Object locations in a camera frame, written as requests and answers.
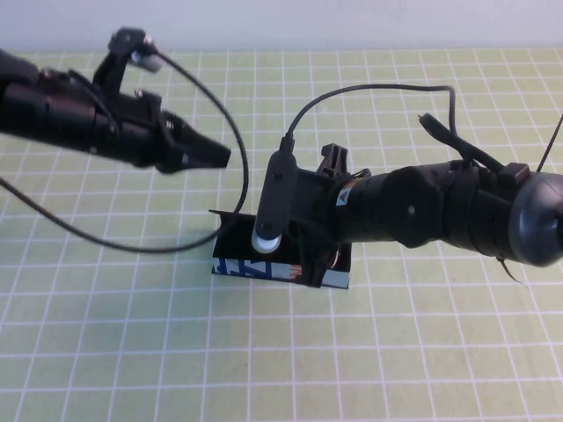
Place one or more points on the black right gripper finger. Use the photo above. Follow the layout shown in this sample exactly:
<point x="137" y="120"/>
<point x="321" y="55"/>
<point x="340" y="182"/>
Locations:
<point x="302" y="246"/>
<point x="316" y="274"/>

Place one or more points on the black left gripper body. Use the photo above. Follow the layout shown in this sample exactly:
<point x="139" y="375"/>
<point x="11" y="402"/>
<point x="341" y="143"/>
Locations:
<point x="132" y="127"/>

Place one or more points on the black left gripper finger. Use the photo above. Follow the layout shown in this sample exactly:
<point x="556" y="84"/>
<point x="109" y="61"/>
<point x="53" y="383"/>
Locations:
<point x="206" y="146"/>
<point x="206" y="162"/>

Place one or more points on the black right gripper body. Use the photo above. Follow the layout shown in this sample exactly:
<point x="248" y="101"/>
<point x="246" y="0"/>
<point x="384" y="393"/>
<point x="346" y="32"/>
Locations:
<point x="316" y="198"/>

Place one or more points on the black glasses case printed front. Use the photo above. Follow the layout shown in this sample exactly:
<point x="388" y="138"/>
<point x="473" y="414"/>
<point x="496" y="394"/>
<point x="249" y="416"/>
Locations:
<point x="237" y="270"/>

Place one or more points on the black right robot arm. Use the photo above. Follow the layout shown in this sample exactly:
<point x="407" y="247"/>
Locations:
<point x="440" y="206"/>

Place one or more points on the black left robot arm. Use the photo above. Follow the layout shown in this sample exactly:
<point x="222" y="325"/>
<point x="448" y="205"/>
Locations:
<point x="44" y="105"/>

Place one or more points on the black zip tie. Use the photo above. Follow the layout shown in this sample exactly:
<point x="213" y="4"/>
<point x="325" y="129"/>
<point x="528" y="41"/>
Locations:
<point x="510" y="272"/>

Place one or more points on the green checked tablecloth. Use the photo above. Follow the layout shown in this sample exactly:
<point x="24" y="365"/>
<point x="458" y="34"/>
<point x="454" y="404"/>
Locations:
<point x="132" y="351"/>

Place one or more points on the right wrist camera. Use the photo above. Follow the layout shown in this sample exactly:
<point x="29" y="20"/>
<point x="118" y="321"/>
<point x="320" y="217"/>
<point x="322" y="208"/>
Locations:
<point x="275" y="193"/>

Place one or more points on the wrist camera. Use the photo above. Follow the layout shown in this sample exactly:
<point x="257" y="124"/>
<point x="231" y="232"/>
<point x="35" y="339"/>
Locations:
<point x="147" y="59"/>
<point x="275" y="193"/>

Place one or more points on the black left camera bracket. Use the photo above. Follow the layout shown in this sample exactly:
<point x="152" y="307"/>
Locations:
<point x="110" y="72"/>

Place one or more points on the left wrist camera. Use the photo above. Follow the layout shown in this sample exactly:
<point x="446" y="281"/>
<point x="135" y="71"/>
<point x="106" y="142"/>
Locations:
<point x="147" y="59"/>

